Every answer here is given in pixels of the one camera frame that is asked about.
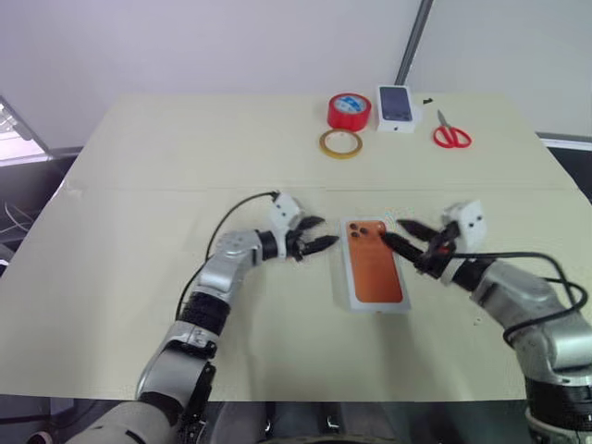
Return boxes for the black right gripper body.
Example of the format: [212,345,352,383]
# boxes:
[413,222,460,279]

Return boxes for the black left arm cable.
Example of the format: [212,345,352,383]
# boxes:
[177,191,279,321]

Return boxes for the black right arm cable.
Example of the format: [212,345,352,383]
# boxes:
[450,250,589,347]

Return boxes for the red handled scissors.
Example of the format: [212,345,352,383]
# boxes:
[431,109,474,151]

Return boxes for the white floor cables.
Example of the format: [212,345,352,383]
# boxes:
[0,200,34,238]

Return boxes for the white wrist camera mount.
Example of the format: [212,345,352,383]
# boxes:
[268,192,304,258]
[438,199,487,284]

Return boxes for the metal window rail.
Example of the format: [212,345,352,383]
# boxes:
[0,94,50,163]

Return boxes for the yellow tape roll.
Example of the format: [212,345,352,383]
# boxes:
[317,129,364,161]

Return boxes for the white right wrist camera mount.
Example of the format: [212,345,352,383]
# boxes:
[438,199,487,284]

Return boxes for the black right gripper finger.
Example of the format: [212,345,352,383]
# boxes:
[378,231,426,266]
[396,218,439,243]

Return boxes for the white side rail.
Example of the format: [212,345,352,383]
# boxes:
[535,131,592,151]

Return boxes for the white phone box lid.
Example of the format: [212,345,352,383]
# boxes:
[331,216,413,316]

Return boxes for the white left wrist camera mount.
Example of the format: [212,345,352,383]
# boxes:
[268,192,304,258]

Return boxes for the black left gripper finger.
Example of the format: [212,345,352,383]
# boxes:
[297,215,328,235]
[302,234,342,256]

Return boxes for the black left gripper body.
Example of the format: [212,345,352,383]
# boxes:
[284,225,310,264]

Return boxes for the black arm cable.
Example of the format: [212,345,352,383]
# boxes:
[177,191,279,321]
[450,250,589,347]

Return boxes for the grey vertical wall strip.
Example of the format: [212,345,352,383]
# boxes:
[394,0,437,87]

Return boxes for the red tape roll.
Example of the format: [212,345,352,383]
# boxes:
[327,92,374,133]

